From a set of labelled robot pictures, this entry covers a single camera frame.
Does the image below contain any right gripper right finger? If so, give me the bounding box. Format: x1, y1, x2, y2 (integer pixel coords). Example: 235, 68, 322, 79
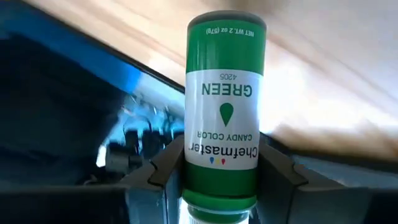
248, 133, 398, 224

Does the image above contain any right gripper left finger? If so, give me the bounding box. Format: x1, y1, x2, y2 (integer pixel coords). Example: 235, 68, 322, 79
0, 135, 186, 224

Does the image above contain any green food colouring bottle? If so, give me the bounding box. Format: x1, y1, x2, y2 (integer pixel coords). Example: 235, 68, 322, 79
181, 9, 268, 224

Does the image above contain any black aluminium table frame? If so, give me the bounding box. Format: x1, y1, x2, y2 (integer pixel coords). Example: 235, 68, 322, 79
18, 0, 187, 94

